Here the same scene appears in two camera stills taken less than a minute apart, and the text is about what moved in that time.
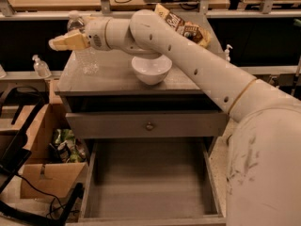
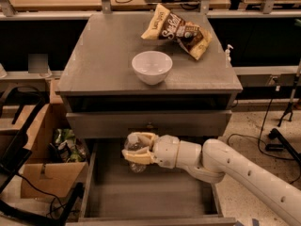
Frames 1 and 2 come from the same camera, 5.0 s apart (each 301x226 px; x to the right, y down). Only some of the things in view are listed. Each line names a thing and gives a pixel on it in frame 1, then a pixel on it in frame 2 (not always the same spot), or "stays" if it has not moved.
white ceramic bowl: x=151 y=71 stays
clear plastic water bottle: x=87 y=60 → x=135 y=141
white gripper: x=95 y=33 → x=166 y=151
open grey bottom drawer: x=150 y=182 stays
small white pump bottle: x=227 y=53 stays
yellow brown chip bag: x=190 y=30 stays
